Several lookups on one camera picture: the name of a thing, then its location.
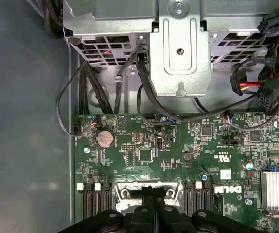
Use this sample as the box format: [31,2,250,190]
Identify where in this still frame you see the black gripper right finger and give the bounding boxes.
[153,187,263,233]

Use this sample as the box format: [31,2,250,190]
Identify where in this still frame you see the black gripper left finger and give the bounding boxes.
[56,186,156,233]

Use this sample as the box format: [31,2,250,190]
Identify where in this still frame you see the metal socket cover frame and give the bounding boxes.
[116,196,181,216]

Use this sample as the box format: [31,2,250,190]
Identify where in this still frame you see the RAM slot with black clips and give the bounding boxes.
[102,182,113,212]
[84,182,94,219]
[184,181,195,214]
[202,181,212,212]

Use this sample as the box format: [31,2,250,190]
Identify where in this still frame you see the RAM slot with white clips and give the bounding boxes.
[194,181,203,212]
[93,182,103,216]
[77,182,85,223]

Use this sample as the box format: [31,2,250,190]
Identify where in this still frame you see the CPU socket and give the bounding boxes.
[115,180,182,219]

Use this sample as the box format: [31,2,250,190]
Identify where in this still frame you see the green motherboard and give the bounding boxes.
[73,112,279,233]

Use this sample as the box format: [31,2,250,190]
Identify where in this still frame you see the internal USB port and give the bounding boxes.
[154,136,164,151]

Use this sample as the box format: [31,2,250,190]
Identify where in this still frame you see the silver coin battery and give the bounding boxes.
[96,129,116,149]

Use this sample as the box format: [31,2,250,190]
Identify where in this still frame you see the silver finned heatsink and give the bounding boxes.
[260,169,279,212]

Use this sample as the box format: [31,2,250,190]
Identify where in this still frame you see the black flat power connector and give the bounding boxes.
[229,72,244,96]

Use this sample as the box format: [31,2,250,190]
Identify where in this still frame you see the black six pin connector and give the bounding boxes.
[259,94,277,110]

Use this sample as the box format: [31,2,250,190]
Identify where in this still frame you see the black and grey PC case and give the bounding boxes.
[0,0,279,233]

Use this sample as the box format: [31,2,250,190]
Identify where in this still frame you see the silver drive cage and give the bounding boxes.
[62,0,279,73]

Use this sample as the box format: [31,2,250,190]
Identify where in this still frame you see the black eight pin connector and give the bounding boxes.
[257,14,279,33]

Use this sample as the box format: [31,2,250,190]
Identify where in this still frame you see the thick black flat cable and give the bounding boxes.
[136,52,179,125]

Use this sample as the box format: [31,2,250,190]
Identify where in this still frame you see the thin black wire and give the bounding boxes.
[55,60,98,138]

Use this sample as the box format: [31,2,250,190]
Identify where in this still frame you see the red and yellow wires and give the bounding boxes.
[241,82,262,92]

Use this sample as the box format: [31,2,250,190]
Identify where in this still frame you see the silver metal bracket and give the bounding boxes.
[149,13,212,97]

